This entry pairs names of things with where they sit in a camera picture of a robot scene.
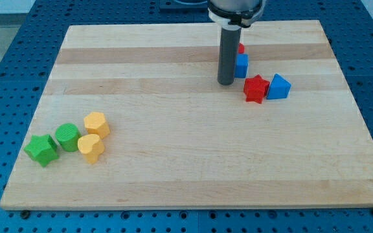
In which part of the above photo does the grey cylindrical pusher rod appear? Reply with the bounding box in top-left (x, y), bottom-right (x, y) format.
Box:
top-left (218, 28), bottom-right (241, 85)

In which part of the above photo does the red circle block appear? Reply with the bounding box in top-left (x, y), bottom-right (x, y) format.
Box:
top-left (238, 43), bottom-right (245, 54)

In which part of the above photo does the blue cube block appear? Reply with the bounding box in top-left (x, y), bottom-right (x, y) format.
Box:
top-left (234, 54), bottom-right (249, 78)

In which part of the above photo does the red star block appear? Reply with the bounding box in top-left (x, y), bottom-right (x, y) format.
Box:
top-left (243, 75), bottom-right (270, 104)

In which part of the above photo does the blue triangle block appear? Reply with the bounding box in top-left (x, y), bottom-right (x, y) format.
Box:
top-left (266, 74), bottom-right (291, 100)

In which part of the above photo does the wooden board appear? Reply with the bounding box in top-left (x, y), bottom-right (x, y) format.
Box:
top-left (0, 20), bottom-right (373, 210)

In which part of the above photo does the yellow hexagon block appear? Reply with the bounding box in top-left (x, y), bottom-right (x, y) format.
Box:
top-left (84, 112), bottom-right (110, 139)

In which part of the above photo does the yellow heart block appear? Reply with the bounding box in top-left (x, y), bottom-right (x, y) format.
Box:
top-left (77, 134), bottom-right (105, 164)

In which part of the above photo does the green cylinder block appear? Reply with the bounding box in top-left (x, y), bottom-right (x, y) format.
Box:
top-left (55, 123), bottom-right (81, 152)

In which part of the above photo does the green star block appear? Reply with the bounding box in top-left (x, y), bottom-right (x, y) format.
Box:
top-left (23, 134), bottom-right (60, 168)

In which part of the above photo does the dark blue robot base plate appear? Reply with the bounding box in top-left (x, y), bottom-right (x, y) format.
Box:
top-left (158, 0), bottom-right (207, 12)

